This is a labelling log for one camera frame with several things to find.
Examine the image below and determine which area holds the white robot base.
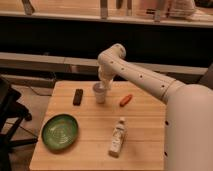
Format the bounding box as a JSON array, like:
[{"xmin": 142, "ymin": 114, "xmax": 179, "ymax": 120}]
[{"xmin": 164, "ymin": 84, "xmax": 213, "ymax": 171}]

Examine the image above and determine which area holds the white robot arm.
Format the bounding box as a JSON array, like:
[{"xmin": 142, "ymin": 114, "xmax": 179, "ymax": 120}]
[{"xmin": 98, "ymin": 44, "xmax": 184, "ymax": 103}]

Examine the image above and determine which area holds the white ceramic cup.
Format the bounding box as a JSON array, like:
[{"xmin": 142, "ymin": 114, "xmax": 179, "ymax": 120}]
[{"xmin": 93, "ymin": 83, "xmax": 107, "ymax": 104}]

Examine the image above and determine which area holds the green ceramic plate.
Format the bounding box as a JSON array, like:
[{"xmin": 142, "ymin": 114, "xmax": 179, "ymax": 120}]
[{"xmin": 41, "ymin": 114, "xmax": 79, "ymax": 152}]

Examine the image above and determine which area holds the black rectangular bar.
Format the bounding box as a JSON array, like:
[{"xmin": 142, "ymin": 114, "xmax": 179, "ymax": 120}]
[{"xmin": 73, "ymin": 89, "xmax": 83, "ymax": 106}]

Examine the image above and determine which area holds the orange carrot toy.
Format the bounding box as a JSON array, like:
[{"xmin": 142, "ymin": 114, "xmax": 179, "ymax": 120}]
[{"xmin": 119, "ymin": 94, "xmax": 133, "ymax": 107}]

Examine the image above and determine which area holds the long wooden bench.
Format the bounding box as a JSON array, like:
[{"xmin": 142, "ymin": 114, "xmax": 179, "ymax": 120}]
[{"xmin": 0, "ymin": 52, "xmax": 207, "ymax": 75}]

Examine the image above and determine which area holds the black office chair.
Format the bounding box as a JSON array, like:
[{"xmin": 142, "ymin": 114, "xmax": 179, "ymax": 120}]
[{"xmin": 0, "ymin": 76, "xmax": 38, "ymax": 171}]

